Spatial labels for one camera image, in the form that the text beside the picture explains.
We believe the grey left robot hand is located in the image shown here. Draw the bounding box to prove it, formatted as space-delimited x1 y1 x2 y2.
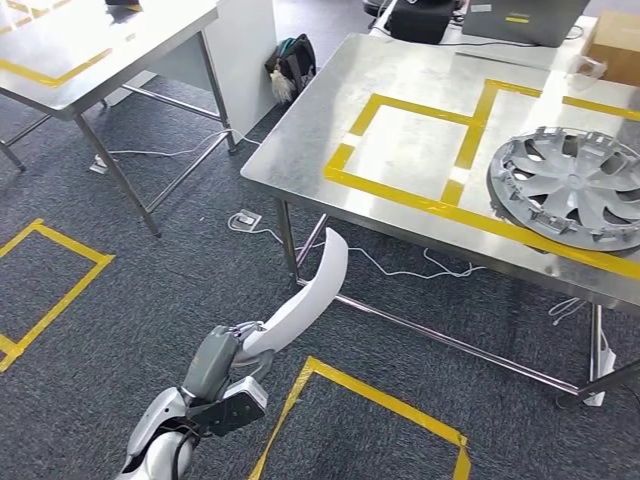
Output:
182 322 275 405

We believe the white curved plastic part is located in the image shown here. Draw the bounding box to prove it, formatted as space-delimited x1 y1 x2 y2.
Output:
235 227 349 366

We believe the steel workbench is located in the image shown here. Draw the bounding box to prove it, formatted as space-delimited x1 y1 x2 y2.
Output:
239 33 640 409

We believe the black bag with fluffy charm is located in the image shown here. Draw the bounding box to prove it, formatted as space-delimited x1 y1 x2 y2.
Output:
265 33 317 106

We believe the steel table with white panel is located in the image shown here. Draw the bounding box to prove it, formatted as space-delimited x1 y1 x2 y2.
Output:
0 0 278 240

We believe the black case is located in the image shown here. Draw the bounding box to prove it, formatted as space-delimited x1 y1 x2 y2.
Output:
385 0 454 44

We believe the white desk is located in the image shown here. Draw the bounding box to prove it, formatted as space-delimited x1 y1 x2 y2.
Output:
370 0 601 68

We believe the grey plastic hubcap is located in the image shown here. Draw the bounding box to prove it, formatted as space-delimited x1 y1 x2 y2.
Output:
487 125 640 253

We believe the white power adapter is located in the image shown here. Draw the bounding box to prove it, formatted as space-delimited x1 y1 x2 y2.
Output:
582 331 617 407

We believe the grey laptop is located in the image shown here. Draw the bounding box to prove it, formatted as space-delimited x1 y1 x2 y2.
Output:
462 0 591 48

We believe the cardboard box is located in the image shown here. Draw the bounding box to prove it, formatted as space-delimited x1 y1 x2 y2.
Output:
582 9 640 87

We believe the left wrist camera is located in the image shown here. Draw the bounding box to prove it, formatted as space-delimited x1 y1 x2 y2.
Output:
187 375 269 439

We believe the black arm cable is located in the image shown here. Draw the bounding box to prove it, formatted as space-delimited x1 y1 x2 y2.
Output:
171 427 201 480

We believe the white power cable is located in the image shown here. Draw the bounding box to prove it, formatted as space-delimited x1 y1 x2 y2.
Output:
107 129 261 160
547 298 586 326
227 211 486 280

